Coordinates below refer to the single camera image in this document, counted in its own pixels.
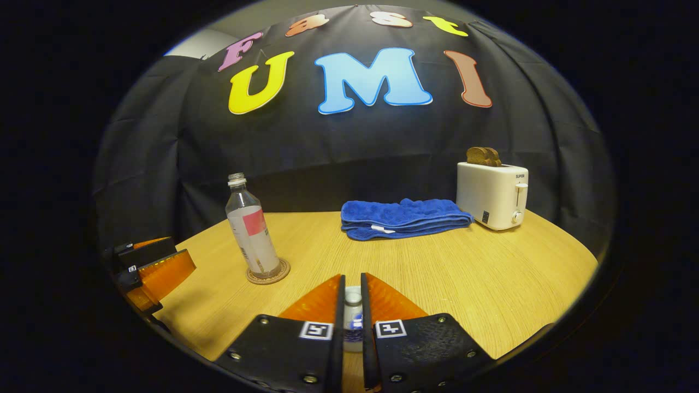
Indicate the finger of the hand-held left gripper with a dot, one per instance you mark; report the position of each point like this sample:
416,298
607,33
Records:
147,252
164,273

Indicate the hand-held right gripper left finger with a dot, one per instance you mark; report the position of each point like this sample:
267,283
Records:
295,355

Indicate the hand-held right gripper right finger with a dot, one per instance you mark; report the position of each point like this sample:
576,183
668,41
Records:
420,355

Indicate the round wooden coaster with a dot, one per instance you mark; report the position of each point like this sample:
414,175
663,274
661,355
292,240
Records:
282,270

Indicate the clear plastic water bottle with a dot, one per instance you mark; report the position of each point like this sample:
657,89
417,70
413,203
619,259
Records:
254,234

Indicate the folded blue towel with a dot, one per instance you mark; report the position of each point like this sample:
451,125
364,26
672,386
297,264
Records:
404,218

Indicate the white toaster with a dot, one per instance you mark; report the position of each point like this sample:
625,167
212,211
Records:
489,196

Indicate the brown bread slice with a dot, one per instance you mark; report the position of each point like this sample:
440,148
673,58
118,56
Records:
483,156

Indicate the black backdrop cloth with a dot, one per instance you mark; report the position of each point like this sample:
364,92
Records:
355,147

